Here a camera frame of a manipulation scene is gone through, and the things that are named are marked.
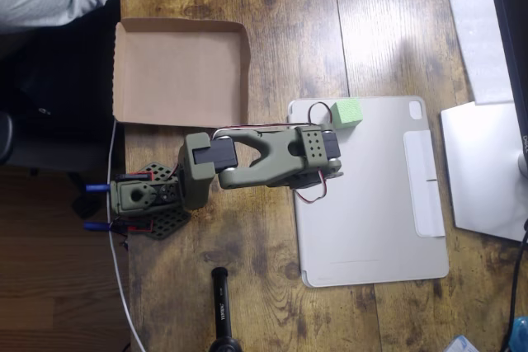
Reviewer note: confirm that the green foam cube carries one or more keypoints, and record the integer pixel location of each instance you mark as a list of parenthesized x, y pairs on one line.
[(348, 115)]

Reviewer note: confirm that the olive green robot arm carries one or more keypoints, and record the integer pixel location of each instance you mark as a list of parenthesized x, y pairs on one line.
[(272, 154)]

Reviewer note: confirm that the brown cardboard tray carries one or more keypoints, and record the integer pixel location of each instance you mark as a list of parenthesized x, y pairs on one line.
[(177, 76)]

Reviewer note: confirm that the tablet in beige case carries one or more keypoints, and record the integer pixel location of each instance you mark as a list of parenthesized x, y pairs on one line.
[(371, 212)]

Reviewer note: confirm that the silver monitor stand base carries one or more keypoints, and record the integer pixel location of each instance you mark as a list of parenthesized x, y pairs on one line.
[(482, 170)]

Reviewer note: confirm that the white and blue packet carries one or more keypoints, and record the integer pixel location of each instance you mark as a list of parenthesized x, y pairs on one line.
[(462, 345)]

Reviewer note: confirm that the black computer monitor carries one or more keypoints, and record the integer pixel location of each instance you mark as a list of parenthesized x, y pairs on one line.
[(515, 38)]

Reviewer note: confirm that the blue round object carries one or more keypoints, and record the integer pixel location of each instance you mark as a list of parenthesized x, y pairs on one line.
[(521, 335)]

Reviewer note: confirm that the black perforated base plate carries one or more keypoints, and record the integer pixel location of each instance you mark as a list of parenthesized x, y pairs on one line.
[(169, 222)]

